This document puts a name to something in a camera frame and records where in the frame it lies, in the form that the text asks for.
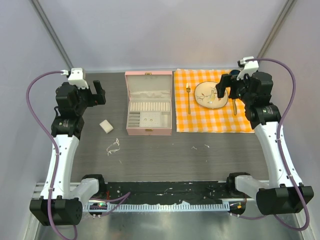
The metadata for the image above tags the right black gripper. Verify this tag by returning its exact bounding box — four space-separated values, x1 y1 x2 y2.
216 71 255 105

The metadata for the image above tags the pink jewelry box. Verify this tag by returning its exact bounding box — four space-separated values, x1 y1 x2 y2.
124 70 173 136

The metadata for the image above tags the silver chain necklace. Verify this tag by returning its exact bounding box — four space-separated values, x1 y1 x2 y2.
105 137 121 157

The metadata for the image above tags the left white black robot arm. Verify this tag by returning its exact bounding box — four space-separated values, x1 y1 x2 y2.
29 80 107 226

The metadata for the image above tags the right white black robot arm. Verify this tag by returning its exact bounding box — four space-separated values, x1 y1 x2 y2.
216 70 314 216

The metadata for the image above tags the gold knife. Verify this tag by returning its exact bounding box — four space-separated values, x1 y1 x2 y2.
232 99 238 116

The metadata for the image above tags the dark blue mug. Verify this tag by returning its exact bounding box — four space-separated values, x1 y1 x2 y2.
229 69 241 79

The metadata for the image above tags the bird pattern plate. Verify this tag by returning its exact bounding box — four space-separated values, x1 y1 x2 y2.
194 81 228 109

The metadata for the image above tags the orange checkered cloth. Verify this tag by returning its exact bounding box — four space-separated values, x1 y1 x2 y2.
174 68 254 133

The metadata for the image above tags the gold fork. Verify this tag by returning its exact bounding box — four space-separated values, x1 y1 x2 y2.
186 83 191 115

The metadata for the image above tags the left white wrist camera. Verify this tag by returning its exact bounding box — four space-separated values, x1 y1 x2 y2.
60 68 89 90

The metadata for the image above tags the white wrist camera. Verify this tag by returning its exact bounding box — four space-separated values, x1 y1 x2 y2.
60 68 89 90
236 56 259 81

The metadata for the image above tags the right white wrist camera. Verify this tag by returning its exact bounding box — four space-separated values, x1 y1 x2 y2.
236 56 259 81

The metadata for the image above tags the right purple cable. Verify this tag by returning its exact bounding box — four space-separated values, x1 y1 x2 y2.
237 57 311 232

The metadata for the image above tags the purple cable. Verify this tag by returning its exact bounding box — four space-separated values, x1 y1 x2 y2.
26 70 78 240
237 57 311 232

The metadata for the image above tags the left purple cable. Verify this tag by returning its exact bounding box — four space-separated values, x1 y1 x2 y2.
26 70 78 240

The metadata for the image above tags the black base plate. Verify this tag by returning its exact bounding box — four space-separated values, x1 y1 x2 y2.
98 180 248 206

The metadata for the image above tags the aluminium frame rail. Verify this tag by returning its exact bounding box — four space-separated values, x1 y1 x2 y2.
32 182 86 200

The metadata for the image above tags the white slotted cable duct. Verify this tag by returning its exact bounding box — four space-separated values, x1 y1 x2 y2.
82 202 230 212

